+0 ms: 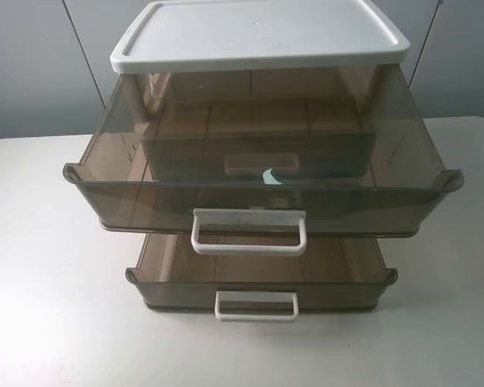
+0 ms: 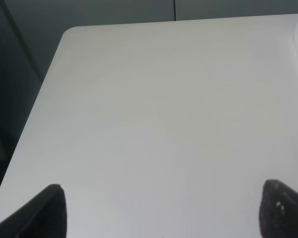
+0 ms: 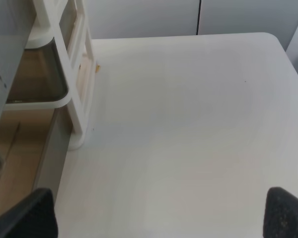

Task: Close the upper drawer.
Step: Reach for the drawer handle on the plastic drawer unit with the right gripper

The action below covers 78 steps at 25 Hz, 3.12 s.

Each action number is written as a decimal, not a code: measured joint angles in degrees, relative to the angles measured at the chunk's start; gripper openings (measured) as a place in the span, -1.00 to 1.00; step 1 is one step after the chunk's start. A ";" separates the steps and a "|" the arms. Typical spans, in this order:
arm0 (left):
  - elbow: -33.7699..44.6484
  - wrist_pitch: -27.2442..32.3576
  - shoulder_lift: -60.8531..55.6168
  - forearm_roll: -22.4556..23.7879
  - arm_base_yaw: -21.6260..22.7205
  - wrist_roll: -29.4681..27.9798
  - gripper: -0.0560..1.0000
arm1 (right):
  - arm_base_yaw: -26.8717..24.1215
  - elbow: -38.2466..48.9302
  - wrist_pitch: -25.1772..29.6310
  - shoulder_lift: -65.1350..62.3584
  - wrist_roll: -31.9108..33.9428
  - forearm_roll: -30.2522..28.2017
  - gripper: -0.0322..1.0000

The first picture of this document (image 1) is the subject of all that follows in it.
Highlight smoky transparent drawer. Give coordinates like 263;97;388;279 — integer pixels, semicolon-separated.
126;234;398;322
141;98;376;184
63;67;464;244

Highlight white plastic drawer cabinet frame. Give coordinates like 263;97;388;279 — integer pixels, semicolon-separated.
109;0;411;122

